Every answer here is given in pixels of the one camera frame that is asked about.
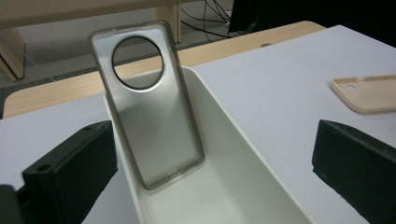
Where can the white plastic bin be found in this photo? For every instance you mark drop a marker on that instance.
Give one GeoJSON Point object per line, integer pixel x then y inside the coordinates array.
{"type": "Point", "coordinates": [233, 186]}

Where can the black curtain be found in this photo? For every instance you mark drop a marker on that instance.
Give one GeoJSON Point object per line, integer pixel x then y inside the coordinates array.
{"type": "Point", "coordinates": [311, 12]}

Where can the wooden table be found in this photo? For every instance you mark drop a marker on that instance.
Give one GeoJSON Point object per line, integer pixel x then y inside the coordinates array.
{"type": "Point", "coordinates": [62, 93]}

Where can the grey transparent phone case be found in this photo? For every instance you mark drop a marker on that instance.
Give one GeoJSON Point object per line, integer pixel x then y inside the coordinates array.
{"type": "Point", "coordinates": [155, 130]}

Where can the white table sheet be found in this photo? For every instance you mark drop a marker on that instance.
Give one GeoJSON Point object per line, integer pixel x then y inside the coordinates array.
{"type": "Point", "coordinates": [280, 93]}

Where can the beige phone case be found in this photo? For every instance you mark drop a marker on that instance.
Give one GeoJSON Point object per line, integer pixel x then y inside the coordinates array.
{"type": "Point", "coordinates": [367, 96]}

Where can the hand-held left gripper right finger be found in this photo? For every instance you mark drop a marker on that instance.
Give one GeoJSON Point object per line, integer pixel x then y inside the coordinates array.
{"type": "Point", "coordinates": [358, 168]}

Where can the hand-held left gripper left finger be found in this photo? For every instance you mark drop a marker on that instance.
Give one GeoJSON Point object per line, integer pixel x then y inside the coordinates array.
{"type": "Point", "coordinates": [68, 174]}

